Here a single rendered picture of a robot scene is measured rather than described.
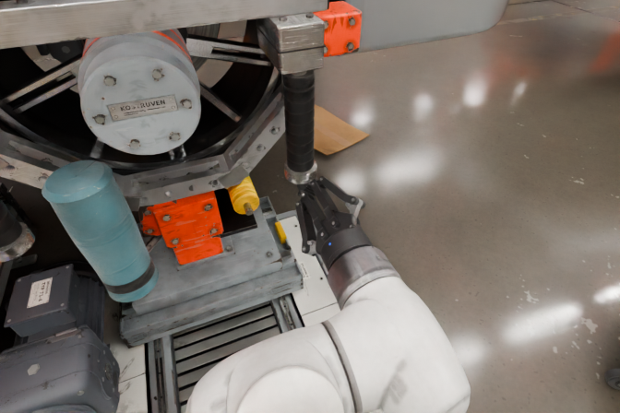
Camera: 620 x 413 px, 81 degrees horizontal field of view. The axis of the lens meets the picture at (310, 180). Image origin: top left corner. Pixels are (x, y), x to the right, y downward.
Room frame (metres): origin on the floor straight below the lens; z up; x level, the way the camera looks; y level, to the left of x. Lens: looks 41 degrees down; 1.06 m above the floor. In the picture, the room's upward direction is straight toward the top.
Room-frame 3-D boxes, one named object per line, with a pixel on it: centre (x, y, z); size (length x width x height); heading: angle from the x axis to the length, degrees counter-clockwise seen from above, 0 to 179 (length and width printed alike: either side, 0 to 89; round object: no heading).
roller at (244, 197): (0.67, 0.18, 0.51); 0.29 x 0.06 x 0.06; 22
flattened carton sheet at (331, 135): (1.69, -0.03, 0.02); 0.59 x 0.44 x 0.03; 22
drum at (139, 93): (0.47, 0.23, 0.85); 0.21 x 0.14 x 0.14; 22
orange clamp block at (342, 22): (0.66, -0.03, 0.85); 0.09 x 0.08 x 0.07; 112
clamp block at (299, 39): (0.41, 0.02, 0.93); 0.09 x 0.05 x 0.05; 22
